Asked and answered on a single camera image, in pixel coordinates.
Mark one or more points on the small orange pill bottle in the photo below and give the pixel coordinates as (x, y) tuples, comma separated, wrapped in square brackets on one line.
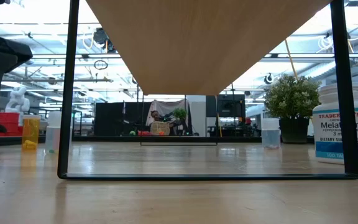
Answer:
[(30, 130)]

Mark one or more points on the clear pill bottle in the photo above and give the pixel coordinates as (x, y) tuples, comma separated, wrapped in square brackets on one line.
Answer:
[(270, 137), (53, 137)]

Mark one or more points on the white melatonin bottle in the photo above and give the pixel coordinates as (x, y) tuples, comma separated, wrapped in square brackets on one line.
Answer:
[(328, 124)]

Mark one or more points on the wooden shelf black metal legs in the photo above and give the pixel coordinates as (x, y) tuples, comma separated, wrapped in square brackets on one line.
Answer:
[(197, 46)]

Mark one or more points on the white robot statue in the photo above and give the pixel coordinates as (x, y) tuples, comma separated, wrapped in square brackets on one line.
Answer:
[(17, 99)]

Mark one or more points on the red box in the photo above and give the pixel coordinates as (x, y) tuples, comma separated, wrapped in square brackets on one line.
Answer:
[(9, 119)]

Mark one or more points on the black ceiling device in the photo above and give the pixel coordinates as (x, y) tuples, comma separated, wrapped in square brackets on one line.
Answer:
[(101, 35)]

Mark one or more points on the black partition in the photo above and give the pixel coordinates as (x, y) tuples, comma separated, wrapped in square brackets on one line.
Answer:
[(113, 118)]

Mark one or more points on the person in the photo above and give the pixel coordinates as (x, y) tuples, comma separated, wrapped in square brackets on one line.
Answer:
[(155, 115)]

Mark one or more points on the wicker basket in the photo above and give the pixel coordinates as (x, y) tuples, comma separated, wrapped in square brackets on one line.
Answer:
[(159, 128)]

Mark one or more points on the white hanging cloth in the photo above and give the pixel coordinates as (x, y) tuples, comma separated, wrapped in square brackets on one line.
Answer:
[(166, 105)]

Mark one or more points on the small green background plant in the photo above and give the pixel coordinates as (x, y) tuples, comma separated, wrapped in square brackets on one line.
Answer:
[(180, 113)]

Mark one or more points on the white pillar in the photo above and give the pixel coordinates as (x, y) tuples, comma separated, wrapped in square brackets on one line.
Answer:
[(197, 121)]

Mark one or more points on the black monitor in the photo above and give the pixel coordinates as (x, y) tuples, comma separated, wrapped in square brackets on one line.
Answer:
[(230, 105)]

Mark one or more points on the black ceiling hook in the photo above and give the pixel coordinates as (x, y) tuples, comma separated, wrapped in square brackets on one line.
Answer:
[(268, 78)]

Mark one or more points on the potted green plant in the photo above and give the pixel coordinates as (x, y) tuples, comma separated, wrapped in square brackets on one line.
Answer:
[(292, 99)]

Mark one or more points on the black aluminium table frame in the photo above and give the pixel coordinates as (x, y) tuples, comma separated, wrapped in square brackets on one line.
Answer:
[(110, 139)]

